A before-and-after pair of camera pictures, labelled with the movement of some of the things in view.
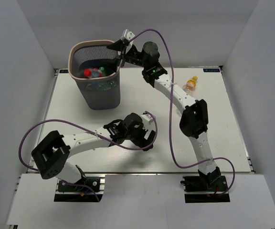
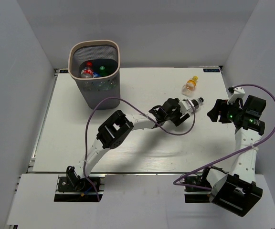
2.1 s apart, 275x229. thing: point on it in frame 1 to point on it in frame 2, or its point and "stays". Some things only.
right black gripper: (119, 45) to (213, 113)
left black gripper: (143, 143) to (178, 121)
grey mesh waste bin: (94, 67) stays
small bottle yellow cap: (190, 85) stays
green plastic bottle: (104, 73) stays
